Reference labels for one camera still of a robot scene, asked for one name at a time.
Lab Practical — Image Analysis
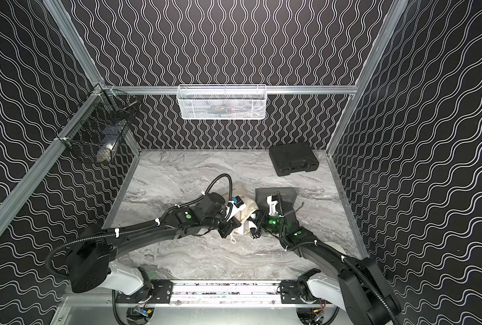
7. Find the black plastic case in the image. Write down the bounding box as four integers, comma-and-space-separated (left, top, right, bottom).
269, 142, 319, 177

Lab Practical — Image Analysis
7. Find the white hair dryer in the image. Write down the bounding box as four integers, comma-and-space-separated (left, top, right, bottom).
247, 213, 261, 239

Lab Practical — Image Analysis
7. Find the grey hair dryer bag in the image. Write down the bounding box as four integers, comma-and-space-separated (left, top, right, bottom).
255, 187, 299, 215

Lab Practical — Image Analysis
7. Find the beige hair dryer bag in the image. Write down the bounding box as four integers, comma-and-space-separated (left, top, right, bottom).
218, 183, 259, 238

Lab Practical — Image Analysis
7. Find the white tape roll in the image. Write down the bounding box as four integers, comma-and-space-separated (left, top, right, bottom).
328, 242, 346, 255

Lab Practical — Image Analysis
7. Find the white wire basket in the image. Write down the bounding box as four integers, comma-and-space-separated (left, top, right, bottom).
176, 84, 268, 120

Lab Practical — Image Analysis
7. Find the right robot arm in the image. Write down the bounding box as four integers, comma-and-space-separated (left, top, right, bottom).
249, 210, 400, 324

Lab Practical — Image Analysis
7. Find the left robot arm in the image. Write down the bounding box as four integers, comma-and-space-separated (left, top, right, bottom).
45, 173, 241, 295

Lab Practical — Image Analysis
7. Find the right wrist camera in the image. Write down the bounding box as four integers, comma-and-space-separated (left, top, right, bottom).
267, 194, 280, 218

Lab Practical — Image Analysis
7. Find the black wire basket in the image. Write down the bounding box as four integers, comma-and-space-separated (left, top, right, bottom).
59, 89, 139, 164

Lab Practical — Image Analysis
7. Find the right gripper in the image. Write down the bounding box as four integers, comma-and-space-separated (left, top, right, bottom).
246, 209, 287, 237

